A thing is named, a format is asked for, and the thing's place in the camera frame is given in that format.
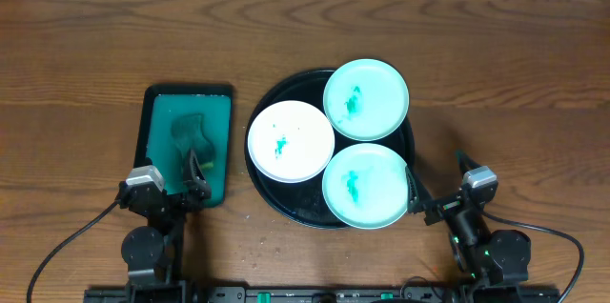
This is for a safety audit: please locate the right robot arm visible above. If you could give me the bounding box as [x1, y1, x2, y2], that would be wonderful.
[406, 152, 531, 302]

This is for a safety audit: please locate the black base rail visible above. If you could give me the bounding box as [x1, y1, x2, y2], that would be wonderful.
[83, 286, 559, 303]

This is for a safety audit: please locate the white plate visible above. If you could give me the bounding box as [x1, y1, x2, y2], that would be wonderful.
[246, 100, 335, 184]

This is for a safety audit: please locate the black rectangular water tray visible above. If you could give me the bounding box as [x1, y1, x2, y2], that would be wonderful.
[133, 83, 234, 208]

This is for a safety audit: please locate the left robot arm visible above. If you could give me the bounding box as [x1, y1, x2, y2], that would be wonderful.
[117, 149, 212, 303]

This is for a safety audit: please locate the green yellow sponge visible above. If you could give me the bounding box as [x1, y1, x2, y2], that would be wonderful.
[171, 113, 215, 171]

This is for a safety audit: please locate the mint green plate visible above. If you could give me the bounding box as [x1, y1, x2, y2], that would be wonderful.
[322, 59, 410, 142]
[322, 143, 411, 230]

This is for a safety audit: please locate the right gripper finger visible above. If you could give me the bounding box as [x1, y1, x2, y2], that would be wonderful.
[405, 165, 432, 212]
[456, 150, 480, 174]

